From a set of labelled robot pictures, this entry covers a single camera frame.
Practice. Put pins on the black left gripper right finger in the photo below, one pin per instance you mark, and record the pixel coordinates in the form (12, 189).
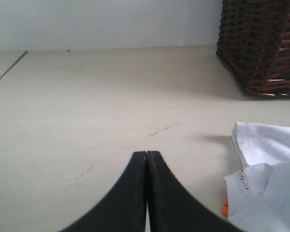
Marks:
(171, 207)

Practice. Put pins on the orange garment tag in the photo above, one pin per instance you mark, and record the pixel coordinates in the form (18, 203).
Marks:
(225, 209)

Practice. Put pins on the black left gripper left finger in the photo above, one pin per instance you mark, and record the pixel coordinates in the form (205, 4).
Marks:
(123, 208)

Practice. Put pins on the white t-shirt with red lettering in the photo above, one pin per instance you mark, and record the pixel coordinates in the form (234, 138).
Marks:
(259, 194)

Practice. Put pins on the brown wicker basket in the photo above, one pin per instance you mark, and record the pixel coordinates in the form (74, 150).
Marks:
(254, 43)

